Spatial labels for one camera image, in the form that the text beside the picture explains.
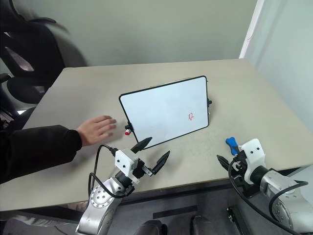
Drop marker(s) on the black metal bracket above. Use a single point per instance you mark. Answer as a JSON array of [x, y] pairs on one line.
[[236, 220]]

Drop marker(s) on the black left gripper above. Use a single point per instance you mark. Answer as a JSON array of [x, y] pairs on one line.
[[140, 171]]

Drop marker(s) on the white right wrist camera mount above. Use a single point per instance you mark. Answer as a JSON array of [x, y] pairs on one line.
[[254, 151]]

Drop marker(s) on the black framed whiteboard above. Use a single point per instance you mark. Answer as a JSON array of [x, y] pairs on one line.
[[163, 112]]

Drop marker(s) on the black office chair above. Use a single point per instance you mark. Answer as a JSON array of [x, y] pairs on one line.
[[31, 58]]

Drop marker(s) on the white window frame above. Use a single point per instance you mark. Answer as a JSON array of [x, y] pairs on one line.
[[250, 29]]

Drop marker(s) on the person's black sleeved forearm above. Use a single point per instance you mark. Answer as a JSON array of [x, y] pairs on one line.
[[36, 151]]

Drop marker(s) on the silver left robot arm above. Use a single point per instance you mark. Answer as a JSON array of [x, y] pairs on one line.
[[100, 205]]

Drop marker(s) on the dark rounded shape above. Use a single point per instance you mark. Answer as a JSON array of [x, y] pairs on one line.
[[151, 227]]

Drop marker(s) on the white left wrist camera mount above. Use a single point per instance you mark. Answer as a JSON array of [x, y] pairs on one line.
[[124, 160]]

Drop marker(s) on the blue plastic bone-shaped object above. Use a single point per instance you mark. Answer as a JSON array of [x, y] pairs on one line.
[[230, 142]]

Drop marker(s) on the red and white marker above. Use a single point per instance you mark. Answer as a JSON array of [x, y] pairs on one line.
[[127, 132]]

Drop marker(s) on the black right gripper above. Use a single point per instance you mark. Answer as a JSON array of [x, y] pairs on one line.
[[238, 169]]

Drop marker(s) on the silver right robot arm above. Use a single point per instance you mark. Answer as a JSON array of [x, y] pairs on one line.
[[286, 195]]

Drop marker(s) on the person's bare hand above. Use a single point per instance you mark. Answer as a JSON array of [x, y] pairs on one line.
[[95, 131]]

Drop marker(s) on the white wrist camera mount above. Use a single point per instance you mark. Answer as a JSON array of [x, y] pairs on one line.
[[254, 151], [124, 160]]

